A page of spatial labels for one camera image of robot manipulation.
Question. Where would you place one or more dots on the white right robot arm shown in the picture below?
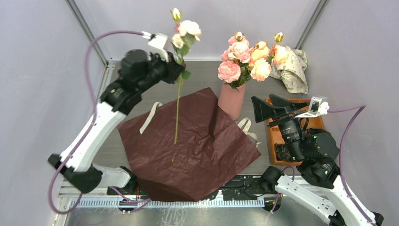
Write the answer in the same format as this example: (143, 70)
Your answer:
(316, 151)

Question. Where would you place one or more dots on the short cream ribbon strip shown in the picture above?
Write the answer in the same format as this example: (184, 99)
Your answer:
(150, 116)

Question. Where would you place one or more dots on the cream printed ribbon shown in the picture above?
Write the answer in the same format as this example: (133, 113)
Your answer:
(245, 126)

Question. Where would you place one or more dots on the pink cylindrical vase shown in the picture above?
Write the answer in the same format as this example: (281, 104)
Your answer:
(231, 100)

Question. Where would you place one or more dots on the orange wooden compartment tray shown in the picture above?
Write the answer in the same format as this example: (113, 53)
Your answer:
(274, 137)

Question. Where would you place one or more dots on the pink rose stem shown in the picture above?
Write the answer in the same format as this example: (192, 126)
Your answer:
(238, 37)

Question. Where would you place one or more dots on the rolled dark tie, green pattern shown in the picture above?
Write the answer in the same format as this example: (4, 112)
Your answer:
(282, 153)

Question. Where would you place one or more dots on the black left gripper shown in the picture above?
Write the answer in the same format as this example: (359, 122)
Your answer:
(173, 68)

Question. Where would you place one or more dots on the peach double rose stem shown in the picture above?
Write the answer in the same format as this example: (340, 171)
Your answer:
(260, 67)

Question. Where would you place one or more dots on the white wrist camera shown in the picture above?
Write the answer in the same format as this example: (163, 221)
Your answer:
(318, 106)
(157, 43)

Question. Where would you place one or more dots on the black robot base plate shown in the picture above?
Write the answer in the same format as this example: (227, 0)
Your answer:
(241, 187)

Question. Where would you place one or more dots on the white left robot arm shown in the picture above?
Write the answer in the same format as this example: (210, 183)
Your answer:
(138, 72)

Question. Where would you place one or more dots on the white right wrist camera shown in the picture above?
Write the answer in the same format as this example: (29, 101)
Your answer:
(318, 106)

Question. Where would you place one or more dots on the dark red wrapping paper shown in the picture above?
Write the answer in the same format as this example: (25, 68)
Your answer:
(189, 149)

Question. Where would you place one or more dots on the white rose stem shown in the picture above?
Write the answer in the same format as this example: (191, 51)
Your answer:
(187, 33)

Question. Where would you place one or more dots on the pink white rose stems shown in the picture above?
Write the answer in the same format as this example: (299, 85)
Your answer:
(234, 69)

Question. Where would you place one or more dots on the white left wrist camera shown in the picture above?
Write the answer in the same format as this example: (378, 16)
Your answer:
(157, 43)

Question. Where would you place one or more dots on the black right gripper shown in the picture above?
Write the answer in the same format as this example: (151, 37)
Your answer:
(261, 109)

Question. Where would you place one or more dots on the aluminium frame rail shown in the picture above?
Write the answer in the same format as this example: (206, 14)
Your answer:
(93, 202)

